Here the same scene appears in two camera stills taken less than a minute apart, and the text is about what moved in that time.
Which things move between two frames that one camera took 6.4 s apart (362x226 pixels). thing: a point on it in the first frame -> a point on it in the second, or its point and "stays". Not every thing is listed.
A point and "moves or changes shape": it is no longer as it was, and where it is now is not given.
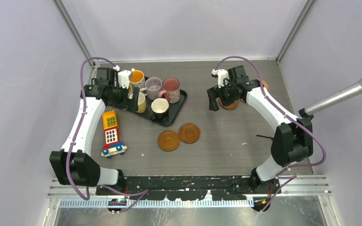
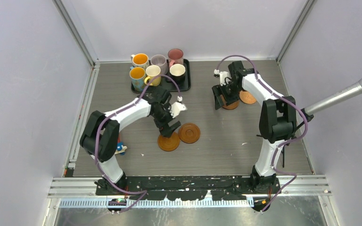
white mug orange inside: [136, 78] -> [140, 60]
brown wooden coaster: [189, 133] stays
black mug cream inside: [160, 107] moves or changes shape
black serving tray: [174, 108] moves or changes shape
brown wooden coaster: [231, 106] stays
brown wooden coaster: [168, 141] stays
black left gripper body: [120, 98] -> [163, 116]
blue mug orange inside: [130, 92] -> [137, 75]
